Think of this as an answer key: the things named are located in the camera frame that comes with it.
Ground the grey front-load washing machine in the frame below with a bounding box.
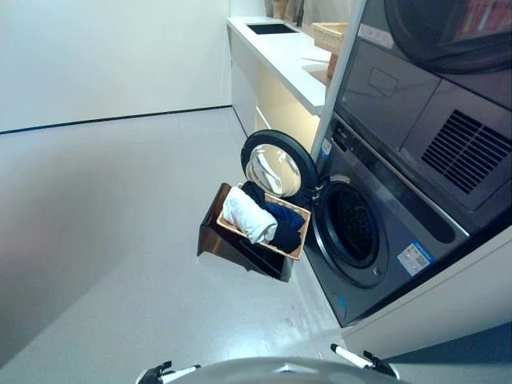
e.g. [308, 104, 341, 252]
[302, 112, 472, 329]

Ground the white cabinet frame panel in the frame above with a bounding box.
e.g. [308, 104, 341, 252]
[310, 0, 379, 161]

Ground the white rolled garment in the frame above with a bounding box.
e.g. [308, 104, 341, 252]
[222, 186, 278, 243]

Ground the grey robot torso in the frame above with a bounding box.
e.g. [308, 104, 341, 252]
[194, 357, 401, 384]

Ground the blue white energy label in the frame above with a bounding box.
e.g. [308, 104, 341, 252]
[396, 240, 435, 275]

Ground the woven wicker laundry basket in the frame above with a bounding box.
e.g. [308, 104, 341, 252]
[216, 182, 312, 262]

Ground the grey stacked dryer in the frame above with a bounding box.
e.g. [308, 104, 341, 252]
[333, 0, 512, 236]

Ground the round washing machine door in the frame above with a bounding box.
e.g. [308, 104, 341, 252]
[240, 129, 319, 201]

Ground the dark navy garment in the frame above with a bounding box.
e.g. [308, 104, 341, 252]
[241, 181, 302, 254]

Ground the dark brown wooden stand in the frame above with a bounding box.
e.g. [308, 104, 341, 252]
[196, 182, 297, 283]

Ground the woven wicker tray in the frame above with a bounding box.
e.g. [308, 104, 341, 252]
[310, 22, 350, 53]

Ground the blue garment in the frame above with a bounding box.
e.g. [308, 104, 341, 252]
[263, 201, 302, 229]

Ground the white counter cabinet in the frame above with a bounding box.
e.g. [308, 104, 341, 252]
[226, 15, 347, 154]

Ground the black rectangular sink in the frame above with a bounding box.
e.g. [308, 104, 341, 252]
[245, 22, 297, 36]

